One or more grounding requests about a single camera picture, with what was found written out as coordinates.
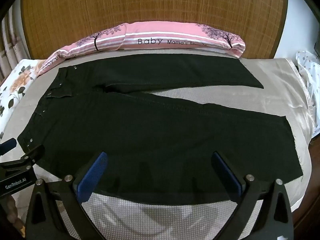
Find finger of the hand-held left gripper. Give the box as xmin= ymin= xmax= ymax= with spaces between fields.
xmin=17 ymin=144 xmax=46 ymax=168
xmin=0 ymin=138 xmax=17 ymax=156

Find beige curtain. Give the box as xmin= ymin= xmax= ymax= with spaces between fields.
xmin=0 ymin=12 xmax=30 ymax=80

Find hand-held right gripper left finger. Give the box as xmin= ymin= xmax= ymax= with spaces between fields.
xmin=25 ymin=151 xmax=108 ymax=240

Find person's left hand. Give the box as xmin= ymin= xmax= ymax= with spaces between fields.
xmin=4 ymin=194 xmax=21 ymax=231

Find white dotted cloth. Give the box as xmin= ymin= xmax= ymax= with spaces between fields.
xmin=295 ymin=50 xmax=320 ymax=137

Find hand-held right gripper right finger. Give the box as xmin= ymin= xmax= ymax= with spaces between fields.
xmin=211 ymin=151 xmax=294 ymax=240

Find black pants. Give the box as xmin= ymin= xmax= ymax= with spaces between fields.
xmin=17 ymin=54 xmax=304 ymax=197

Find white floral bed sheet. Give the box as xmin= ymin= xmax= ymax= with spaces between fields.
xmin=0 ymin=59 xmax=47 ymax=140

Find pink striped tree-print pillow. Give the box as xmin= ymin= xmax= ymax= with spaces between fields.
xmin=37 ymin=21 xmax=246 ymax=77

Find beige textured bed mat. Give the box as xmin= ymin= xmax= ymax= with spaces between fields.
xmin=0 ymin=55 xmax=313 ymax=240

